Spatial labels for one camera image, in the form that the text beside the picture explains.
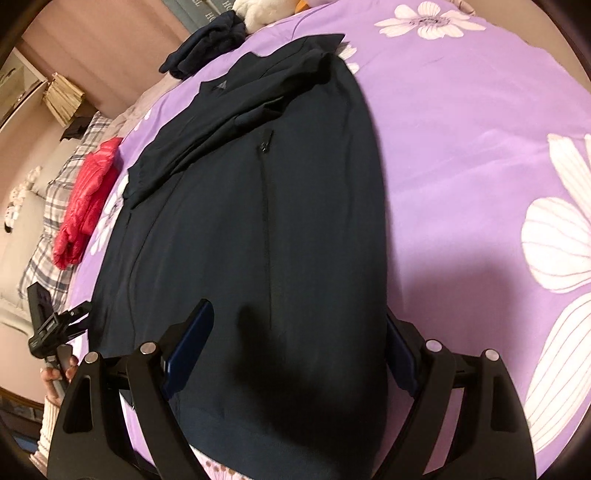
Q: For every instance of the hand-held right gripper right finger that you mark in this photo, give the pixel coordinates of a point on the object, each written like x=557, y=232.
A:
x=401, y=355

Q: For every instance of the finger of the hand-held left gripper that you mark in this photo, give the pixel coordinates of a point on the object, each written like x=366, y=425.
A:
x=74, y=316

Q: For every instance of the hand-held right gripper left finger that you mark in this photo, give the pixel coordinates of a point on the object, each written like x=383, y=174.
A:
x=189, y=341

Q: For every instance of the navy zip jacket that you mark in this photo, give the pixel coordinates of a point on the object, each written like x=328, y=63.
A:
x=277, y=230

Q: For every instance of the person's left forearm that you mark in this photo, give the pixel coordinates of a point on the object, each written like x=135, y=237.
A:
x=46, y=434

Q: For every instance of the folded navy clothes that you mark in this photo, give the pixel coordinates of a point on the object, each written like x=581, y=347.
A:
x=207, y=41

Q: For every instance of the person's left hand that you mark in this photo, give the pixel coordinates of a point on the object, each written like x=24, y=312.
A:
x=53, y=390

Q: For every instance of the grey plaid pillow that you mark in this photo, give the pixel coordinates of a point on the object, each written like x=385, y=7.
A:
x=51, y=272

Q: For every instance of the red down jacket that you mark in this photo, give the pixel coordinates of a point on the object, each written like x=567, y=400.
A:
x=87, y=194

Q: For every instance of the small white plush sheep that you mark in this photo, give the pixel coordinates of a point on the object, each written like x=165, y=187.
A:
x=18, y=194

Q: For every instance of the dark brown cloth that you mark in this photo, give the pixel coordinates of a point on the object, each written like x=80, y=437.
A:
x=76, y=127

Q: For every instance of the beige bed sheet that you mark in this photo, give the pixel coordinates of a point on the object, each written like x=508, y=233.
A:
x=134, y=110

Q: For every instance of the purple floral blanket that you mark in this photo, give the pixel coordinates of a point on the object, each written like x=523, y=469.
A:
x=461, y=138

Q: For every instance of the green hanging towel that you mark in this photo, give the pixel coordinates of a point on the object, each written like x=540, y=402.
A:
x=184, y=4
x=221, y=4

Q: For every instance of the white plush toy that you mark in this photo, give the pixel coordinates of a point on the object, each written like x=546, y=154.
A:
x=258, y=11

